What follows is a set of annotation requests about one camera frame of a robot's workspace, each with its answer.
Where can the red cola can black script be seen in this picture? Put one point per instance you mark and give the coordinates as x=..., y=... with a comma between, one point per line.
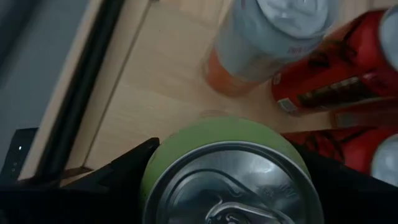
x=357, y=53
x=351, y=149

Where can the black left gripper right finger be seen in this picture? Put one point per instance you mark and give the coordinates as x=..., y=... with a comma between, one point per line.
x=357, y=199

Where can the black aluminium table frame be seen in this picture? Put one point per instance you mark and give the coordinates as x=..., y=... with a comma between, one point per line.
x=79, y=90

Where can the white and pink drink can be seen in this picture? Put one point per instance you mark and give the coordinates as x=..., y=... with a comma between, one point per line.
x=255, y=53

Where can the green drink can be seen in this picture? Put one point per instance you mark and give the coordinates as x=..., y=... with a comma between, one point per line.
x=217, y=133

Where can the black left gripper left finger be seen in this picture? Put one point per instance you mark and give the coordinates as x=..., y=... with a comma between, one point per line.
x=93, y=199

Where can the black panel with small lights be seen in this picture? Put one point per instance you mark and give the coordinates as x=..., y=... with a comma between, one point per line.
x=18, y=155

